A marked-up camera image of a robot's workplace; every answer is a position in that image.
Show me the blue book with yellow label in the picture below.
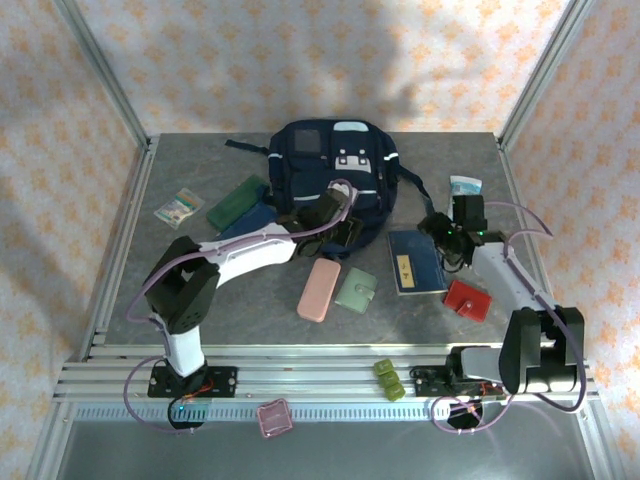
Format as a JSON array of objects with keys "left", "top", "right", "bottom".
[{"left": 387, "top": 229, "right": 449, "bottom": 297}]

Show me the navy blue backpack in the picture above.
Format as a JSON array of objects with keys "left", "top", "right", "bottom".
[{"left": 223, "top": 118, "right": 432, "bottom": 261}]

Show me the pale green wallet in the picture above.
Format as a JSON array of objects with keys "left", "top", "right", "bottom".
[{"left": 333, "top": 267, "right": 379, "bottom": 314}]

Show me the pink pencil case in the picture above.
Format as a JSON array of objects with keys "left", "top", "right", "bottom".
[{"left": 296, "top": 258, "right": 343, "bottom": 322}]

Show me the navy blue pouch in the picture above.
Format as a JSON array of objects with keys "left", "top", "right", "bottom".
[{"left": 217, "top": 199, "right": 279, "bottom": 241}]

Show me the red wallet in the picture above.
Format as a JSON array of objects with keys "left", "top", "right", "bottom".
[{"left": 443, "top": 279, "right": 494, "bottom": 322}]

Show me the green pencil case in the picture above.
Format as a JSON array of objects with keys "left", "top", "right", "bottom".
[{"left": 205, "top": 174, "right": 269, "bottom": 232}]

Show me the blue white wet wipes pack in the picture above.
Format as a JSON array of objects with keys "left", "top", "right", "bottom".
[{"left": 448, "top": 174, "right": 485, "bottom": 201}]

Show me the small clear snack packet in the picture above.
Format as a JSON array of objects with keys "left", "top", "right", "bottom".
[{"left": 153, "top": 187, "right": 206, "bottom": 230}]

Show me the pink translucent square tile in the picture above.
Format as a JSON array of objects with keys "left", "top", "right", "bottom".
[{"left": 255, "top": 397, "right": 296, "bottom": 441}]

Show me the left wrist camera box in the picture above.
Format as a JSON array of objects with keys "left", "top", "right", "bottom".
[{"left": 328, "top": 179, "right": 360, "bottom": 202}]

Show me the aluminium side rail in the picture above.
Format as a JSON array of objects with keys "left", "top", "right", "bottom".
[
  {"left": 79, "top": 137, "right": 161, "bottom": 361},
  {"left": 497, "top": 137, "right": 554, "bottom": 306}
]

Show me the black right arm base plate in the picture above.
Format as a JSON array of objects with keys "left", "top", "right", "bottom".
[{"left": 410, "top": 364, "right": 507, "bottom": 402}]

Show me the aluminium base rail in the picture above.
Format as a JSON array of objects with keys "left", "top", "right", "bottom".
[{"left": 52, "top": 343, "right": 600, "bottom": 403}]

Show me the aluminium frame post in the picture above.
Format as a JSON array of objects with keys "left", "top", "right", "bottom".
[
  {"left": 498, "top": 0, "right": 585, "bottom": 149},
  {"left": 53, "top": 0, "right": 152, "bottom": 149}
]

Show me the slotted grey cable duct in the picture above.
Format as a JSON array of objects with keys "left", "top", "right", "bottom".
[{"left": 73, "top": 403, "right": 589, "bottom": 422}]

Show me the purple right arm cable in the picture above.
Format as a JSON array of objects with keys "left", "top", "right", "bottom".
[{"left": 431, "top": 201, "right": 590, "bottom": 437}]

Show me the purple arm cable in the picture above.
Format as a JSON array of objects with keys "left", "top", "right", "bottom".
[
  {"left": 431, "top": 201, "right": 590, "bottom": 437},
  {"left": 122, "top": 178, "right": 362, "bottom": 437}
]

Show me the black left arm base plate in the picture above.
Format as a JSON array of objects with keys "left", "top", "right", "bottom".
[{"left": 148, "top": 365, "right": 239, "bottom": 400}]

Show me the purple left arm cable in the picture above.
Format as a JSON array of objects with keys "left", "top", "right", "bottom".
[{"left": 122, "top": 178, "right": 362, "bottom": 437}]

